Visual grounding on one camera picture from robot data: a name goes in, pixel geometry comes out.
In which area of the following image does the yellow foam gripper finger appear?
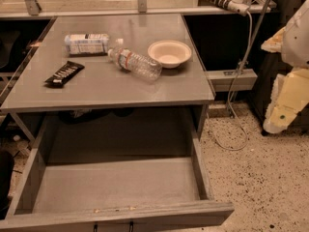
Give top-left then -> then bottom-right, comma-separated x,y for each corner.
263,69 -> 309,133

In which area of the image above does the clear plastic water bottle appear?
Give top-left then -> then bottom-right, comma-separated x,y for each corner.
108,46 -> 162,81

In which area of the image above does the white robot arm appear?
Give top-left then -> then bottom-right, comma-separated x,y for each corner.
261,0 -> 309,133

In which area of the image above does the white labelled plastic bottle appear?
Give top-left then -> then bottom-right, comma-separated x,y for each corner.
64,34 -> 110,55

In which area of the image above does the grey open top drawer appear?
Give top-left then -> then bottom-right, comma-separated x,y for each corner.
1,110 -> 234,232

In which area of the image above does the grey power strip box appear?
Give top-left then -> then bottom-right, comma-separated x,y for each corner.
206,69 -> 257,92

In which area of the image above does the white paper bowl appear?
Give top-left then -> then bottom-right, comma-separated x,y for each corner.
148,40 -> 192,69

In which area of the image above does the grey metal cabinet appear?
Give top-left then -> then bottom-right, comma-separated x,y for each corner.
0,13 -> 216,140

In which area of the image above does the black snack bar wrapper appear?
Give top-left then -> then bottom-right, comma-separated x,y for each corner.
44,61 -> 84,88

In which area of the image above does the white hanging cable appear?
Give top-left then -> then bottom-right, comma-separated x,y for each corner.
206,10 -> 259,152

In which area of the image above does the grey back shelf rail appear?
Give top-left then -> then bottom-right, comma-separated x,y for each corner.
0,0 -> 278,19

